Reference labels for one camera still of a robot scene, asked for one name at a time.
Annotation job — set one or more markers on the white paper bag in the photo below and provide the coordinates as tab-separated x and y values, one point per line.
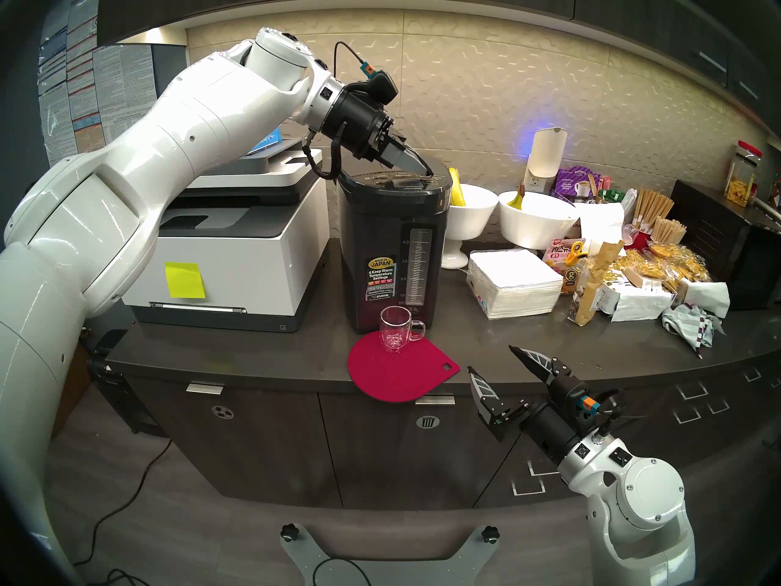
601	224

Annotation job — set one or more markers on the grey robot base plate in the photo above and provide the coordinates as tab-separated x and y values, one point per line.
415	574

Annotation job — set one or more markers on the laminated labor law poster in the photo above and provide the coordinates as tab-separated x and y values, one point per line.
122	84

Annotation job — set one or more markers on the silver square drawer pull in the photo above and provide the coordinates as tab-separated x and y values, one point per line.
720	410
688	420
528	494
695	397
753	379

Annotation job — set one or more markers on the dark lower counter cabinet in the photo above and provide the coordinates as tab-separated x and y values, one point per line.
274	444

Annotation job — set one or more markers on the brown paper coffee bag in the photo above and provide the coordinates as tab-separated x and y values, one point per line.
586	298

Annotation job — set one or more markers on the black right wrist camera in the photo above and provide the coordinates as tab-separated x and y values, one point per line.
576	395

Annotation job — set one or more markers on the black star knob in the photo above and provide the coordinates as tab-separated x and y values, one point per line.
490	534
290	532

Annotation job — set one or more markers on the blue printer paper ream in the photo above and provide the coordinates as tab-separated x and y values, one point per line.
271	140

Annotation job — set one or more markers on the clear bag yellow snacks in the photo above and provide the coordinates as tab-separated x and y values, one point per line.
683	264
634	264

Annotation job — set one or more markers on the white coffee bag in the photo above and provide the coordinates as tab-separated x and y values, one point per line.
708	298
634	304

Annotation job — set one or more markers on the white pedestal bowl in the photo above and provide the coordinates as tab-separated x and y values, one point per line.
473	215

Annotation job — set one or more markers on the black electric water dispenser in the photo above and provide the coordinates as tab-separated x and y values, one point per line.
378	237

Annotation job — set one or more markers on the white round bowl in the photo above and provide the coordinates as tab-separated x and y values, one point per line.
537	227

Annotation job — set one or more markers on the wooden stir stick bundle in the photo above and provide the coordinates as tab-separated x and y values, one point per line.
668	231
653	206

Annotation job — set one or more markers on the single yellow banana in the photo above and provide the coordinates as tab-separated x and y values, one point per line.
517	201

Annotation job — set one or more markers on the large cardboard box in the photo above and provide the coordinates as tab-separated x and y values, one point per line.
70	395

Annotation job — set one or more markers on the red white snack packet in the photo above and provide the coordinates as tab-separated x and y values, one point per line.
555	255

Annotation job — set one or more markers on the white cup dispenser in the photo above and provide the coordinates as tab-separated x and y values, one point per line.
546	157

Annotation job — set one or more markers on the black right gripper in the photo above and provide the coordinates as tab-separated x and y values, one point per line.
549	429

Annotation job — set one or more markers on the white grey office printer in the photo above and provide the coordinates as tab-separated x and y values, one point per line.
262	255

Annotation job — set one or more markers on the round trash sticker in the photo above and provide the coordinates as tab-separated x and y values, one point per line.
428	422

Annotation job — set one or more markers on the yellow sticky note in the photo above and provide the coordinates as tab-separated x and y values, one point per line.
185	279

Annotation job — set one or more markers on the green tea packets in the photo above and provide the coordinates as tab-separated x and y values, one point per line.
611	195

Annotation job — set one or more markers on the yellow banana bunch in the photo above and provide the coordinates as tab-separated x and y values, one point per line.
456	191

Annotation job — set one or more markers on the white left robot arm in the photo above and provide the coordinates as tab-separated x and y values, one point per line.
183	121

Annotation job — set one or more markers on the silver faucet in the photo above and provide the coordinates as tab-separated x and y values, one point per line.
767	209

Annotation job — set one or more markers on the round recycling sticker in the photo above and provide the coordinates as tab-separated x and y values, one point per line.
223	412

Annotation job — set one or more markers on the brown packet round logo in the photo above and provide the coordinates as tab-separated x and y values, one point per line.
570	279

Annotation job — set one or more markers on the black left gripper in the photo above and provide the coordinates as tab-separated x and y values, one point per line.
357	127

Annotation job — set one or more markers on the clear glass cup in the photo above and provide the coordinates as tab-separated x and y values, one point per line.
393	334

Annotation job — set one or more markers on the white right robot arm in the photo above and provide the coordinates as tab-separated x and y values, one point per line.
647	493

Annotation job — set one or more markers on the checkered dish cloth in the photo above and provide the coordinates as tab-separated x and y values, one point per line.
692	328

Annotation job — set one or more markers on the white napkin stack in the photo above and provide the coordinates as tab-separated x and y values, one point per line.
512	279

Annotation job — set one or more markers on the glass jar red lid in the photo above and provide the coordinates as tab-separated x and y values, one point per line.
741	182

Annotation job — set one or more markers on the red teardrop silicone mat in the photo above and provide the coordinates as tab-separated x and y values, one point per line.
396	374

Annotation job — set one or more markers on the red cup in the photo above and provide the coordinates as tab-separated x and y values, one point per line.
640	242

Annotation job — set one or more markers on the black microwave oven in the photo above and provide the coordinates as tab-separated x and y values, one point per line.
720	243

